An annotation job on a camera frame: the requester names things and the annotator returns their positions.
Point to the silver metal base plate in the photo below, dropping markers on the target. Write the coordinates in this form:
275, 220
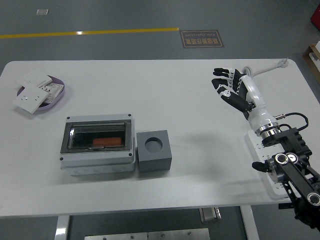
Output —
147, 235

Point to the wooden crate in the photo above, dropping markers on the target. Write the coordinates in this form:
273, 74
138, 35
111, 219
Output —
313, 47

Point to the orange cylinder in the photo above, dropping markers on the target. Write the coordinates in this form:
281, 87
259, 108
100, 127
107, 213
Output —
107, 141

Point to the small silver floor plate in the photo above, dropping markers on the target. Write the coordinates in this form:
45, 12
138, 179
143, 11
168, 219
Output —
42, 12

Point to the white table leg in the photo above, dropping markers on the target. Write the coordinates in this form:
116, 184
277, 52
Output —
250, 222
62, 228

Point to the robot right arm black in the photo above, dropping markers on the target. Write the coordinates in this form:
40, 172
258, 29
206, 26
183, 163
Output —
295, 175

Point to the white wall socket panel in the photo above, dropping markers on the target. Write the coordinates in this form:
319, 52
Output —
30, 98

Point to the grey cube with round hole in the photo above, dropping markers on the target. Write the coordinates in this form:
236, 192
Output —
155, 162

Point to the white wall switch panel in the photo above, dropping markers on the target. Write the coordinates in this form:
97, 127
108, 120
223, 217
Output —
35, 78

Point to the silver metal bracket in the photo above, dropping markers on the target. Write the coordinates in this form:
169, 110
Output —
208, 215

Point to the red box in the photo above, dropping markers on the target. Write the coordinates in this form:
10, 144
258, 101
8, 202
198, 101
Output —
316, 15

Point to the robot right hand white shell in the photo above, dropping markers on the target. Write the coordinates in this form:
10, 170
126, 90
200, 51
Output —
252, 95

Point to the white multi-socket panel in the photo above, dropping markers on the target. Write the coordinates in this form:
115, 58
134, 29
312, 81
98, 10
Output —
53, 91

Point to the brown floor sign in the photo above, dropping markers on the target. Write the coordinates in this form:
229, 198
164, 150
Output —
202, 38

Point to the white power strip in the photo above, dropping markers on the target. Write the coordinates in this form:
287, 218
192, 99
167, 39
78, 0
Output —
256, 150

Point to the purple tray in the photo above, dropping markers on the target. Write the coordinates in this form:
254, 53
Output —
60, 81

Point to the grey enclosure box clear lid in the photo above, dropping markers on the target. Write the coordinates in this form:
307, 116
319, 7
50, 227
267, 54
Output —
100, 162

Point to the black table frame rail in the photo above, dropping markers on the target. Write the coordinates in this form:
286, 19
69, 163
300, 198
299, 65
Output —
285, 206

